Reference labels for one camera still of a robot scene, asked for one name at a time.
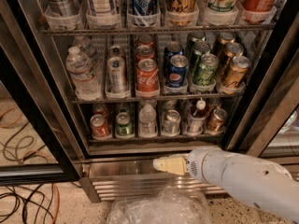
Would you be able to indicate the red can bottom shelf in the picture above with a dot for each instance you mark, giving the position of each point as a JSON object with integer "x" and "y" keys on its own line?
{"x": 99, "y": 126}

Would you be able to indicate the silver can bottom shelf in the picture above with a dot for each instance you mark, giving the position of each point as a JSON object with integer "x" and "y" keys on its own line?
{"x": 171, "y": 122}

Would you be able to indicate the gold can shelf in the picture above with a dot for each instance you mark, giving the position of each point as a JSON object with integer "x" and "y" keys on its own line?
{"x": 216, "y": 120}
{"x": 235, "y": 72}

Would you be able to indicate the blue white can top shelf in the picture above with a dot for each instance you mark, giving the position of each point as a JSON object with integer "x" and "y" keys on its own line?
{"x": 143, "y": 12}

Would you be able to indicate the green can front middle shelf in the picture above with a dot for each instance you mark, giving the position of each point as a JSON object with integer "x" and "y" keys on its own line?
{"x": 205, "y": 70}

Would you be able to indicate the red Coca-Cola can front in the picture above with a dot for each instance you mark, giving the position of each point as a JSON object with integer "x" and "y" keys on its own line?
{"x": 147, "y": 75}

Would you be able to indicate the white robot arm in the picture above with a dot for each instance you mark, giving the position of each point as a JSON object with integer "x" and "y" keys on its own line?
{"x": 255, "y": 182}

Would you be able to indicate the blue pepsi can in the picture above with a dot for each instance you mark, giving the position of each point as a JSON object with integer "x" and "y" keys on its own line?
{"x": 176, "y": 71}
{"x": 171, "y": 49}

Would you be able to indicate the plastic bottle with white cap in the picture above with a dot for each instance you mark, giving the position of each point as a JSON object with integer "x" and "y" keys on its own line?
{"x": 196, "y": 117}

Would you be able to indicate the green can rear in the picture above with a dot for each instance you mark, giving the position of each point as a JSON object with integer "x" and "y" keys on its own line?
{"x": 192, "y": 38}

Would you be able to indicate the red coca-cola can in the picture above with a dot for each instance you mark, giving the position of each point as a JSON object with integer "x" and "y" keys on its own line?
{"x": 144, "y": 52}
{"x": 145, "y": 40}
{"x": 147, "y": 75}

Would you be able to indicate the gold La Croix can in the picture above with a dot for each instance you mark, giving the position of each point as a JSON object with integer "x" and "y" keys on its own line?
{"x": 180, "y": 11}

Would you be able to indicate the glass fridge door left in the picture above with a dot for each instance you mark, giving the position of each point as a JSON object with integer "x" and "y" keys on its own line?
{"x": 33, "y": 73}

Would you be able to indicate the clear water bottle bottom shelf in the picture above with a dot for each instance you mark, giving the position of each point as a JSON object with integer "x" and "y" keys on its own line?
{"x": 147, "y": 121}

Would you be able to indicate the clear water bottle front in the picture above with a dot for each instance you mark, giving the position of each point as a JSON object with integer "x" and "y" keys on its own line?
{"x": 83, "y": 74}

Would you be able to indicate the green can shelf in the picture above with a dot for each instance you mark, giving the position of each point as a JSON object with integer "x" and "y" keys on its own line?
{"x": 205, "y": 70}
{"x": 124, "y": 126}

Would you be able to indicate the clear water bottle rear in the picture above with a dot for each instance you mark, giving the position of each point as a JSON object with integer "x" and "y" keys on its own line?
{"x": 86, "y": 45}

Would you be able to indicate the gold can bottom shelf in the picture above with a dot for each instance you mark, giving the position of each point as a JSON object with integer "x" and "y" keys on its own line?
{"x": 216, "y": 120}

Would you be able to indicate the glass fridge door right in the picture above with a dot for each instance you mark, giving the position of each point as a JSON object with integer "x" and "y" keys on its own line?
{"x": 275, "y": 132}

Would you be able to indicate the blue Pepsi can rear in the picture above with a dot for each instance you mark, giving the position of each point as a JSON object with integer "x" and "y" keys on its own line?
{"x": 171, "y": 49}

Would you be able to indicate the red can shelf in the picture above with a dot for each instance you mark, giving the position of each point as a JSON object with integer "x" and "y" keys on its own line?
{"x": 99, "y": 126}
{"x": 257, "y": 11}

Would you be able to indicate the red can top shelf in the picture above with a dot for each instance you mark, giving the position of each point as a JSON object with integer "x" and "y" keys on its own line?
{"x": 257, "y": 11}

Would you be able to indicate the green can middle row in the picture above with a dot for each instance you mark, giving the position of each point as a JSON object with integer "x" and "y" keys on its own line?
{"x": 198, "y": 50}

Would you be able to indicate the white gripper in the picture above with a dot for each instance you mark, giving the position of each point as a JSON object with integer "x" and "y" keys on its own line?
{"x": 202, "y": 166}

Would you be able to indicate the silver can rear middle shelf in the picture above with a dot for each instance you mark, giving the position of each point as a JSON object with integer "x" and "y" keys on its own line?
{"x": 115, "y": 51}

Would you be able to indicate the clear plastic bag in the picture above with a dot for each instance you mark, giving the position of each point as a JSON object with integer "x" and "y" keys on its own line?
{"x": 169, "y": 206}

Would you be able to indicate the gold can middle row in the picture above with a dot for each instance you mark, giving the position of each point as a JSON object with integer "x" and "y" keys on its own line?
{"x": 229, "y": 51}

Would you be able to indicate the red Coca-Cola can rear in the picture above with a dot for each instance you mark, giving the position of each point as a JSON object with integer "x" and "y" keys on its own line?
{"x": 145, "y": 40}

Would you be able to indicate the silver can front middle shelf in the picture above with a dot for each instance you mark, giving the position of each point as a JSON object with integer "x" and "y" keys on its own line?
{"x": 117, "y": 74}

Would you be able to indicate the green can bottom shelf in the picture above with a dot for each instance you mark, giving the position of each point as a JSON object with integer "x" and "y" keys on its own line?
{"x": 124, "y": 126}

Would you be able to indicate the gold can rear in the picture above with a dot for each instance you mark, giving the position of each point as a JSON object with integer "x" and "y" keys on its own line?
{"x": 221, "y": 39}

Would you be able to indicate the blue Pepsi can front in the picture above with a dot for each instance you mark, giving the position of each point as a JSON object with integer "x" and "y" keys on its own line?
{"x": 176, "y": 71}

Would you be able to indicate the red Coca-Cola can middle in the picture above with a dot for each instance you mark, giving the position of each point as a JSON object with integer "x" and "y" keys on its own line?
{"x": 144, "y": 52}

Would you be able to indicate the glass fridge door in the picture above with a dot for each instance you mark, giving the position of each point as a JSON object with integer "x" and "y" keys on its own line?
{"x": 33, "y": 73}
{"x": 275, "y": 132}

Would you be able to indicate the gold can front middle shelf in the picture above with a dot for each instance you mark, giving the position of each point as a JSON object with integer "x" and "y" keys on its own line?
{"x": 235, "y": 72}

